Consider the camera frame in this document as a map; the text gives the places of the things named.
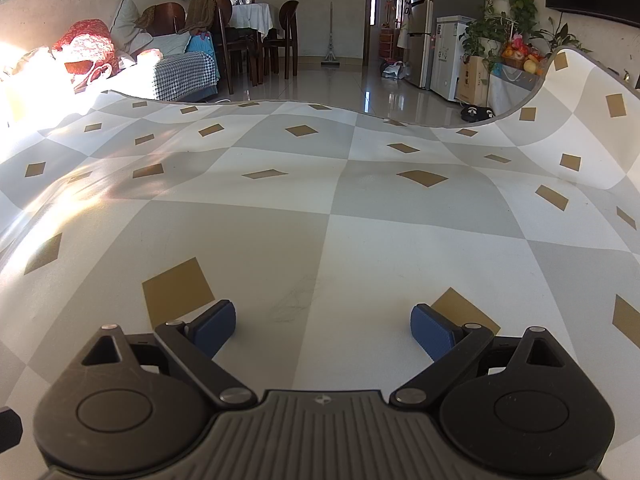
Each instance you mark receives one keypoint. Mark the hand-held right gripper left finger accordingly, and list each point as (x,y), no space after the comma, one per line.
(217,329)

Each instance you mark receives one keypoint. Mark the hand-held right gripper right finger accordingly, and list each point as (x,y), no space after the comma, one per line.
(432,332)

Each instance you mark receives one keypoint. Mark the side table with marbled cloth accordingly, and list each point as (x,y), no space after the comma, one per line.
(510,92)

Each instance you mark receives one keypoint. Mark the cardboard box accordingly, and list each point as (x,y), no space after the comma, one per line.
(472,80)

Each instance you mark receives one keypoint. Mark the houndstooth covered sofa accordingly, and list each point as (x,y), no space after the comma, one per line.
(185,72)

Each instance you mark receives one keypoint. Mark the plastic bag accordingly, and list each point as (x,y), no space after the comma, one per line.
(394,69)

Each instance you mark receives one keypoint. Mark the white chest freezer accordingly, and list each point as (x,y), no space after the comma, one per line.
(452,57)

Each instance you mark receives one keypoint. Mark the fruit basket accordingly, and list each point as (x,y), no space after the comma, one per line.
(522,55)

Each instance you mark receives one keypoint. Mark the silver refrigerator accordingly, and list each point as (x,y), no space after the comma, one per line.
(425,25)

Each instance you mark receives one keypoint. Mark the mop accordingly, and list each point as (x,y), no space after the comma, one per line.
(330,40)

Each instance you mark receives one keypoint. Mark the brown cloth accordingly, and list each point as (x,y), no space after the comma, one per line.
(200,15)

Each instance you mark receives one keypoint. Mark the dining table with white cloth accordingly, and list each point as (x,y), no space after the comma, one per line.
(252,15)

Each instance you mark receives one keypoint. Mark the grey pillow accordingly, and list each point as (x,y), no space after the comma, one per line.
(127,25)

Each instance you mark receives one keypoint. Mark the trailing green potted plant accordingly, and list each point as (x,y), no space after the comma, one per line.
(500,15)

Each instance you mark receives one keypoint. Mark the dark-leaved potted plant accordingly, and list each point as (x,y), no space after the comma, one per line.
(562,35)

